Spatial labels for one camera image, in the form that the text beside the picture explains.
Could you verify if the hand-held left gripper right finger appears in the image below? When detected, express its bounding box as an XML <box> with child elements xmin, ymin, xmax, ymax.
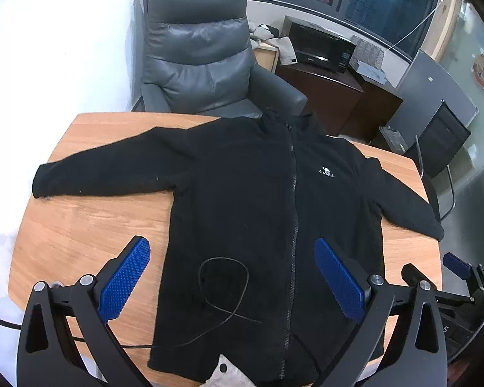
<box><xmin>314</xmin><ymin>237</ymin><xmax>448</xmax><ymax>387</ymax></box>

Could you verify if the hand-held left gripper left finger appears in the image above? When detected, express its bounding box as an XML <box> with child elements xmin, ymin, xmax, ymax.
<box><xmin>17</xmin><ymin>236</ymin><xmax>152</xmax><ymax>387</ymax></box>

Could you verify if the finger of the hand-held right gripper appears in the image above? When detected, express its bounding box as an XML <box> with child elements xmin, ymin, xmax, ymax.
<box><xmin>443</xmin><ymin>252</ymin><xmax>484</xmax><ymax>291</ymax></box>
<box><xmin>400</xmin><ymin>263</ymin><xmax>428</xmax><ymax>287</ymax></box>

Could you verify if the black fleece jacket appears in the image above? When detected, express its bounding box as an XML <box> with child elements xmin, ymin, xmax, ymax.
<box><xmin>31</xmin><ymin>107</ymin><xmax>445</xmax><ymax>385</ymax></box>

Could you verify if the black office chair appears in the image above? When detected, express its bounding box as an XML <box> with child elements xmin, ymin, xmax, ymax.
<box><xmin>405</xmin><ymin>101</ymin><xmax>472</xmax><ymax>218</ymax></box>

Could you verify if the dark wooden cabinet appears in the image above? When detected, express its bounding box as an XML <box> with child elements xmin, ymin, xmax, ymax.
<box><xmin>274</xmin><ymin>62</ymin><xmax>404</xmax><ymax>144</ymax></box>

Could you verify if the grey metal cabinet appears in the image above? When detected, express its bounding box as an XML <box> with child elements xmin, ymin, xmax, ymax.
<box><xmin>395</xmin><ymin>48</ymin><xmax>479</xmax><ymax>130</ymax></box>

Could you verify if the white flat box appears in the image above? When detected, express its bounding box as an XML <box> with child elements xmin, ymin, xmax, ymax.
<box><xmin>357</xmin><ymin>60</ymin><xmax>388</xmax><ymax>83</ymax></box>

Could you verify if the light wooden side table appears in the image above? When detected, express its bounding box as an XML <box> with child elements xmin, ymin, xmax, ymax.
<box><xmin>253</xmin><ymin>44</ymin><xmax>281</xmax><ymax>74</ymax></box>

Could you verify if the black microwave oven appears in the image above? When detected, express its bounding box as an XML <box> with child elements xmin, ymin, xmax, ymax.
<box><xmin>284</xmin><ymin>16</ymin><xmax>358</xmax><ymax>74</ymax></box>

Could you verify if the white cloth on cabinet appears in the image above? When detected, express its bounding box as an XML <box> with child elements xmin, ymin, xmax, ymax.
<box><xmin>250</xmin><ymin>24</ymin><xmax>297</xmax><ymax>65</ymax></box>

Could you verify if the grey leather armchair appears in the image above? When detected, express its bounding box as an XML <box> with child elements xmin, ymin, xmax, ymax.
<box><xmin>131</xmin><ymin>0</ymin><xmax>308</xmax><ymax>119</ymax></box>

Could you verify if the dark window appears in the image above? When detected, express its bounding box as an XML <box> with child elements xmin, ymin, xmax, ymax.
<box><xmin>194</xmin><ymin>0</ymin><xmax>444</xmax><ymax>61</ymax></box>

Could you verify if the thin black cable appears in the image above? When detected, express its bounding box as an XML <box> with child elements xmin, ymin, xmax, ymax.
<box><xmin>70</xmin><ymin>257</ymin><xmax>264</xmax><ymax>349</ymax></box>

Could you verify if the white cable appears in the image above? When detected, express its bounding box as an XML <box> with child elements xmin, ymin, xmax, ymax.
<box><xmin>385</xmin><ymin>0</ymin><xmax>446</xmax><ymax>51</ymax></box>

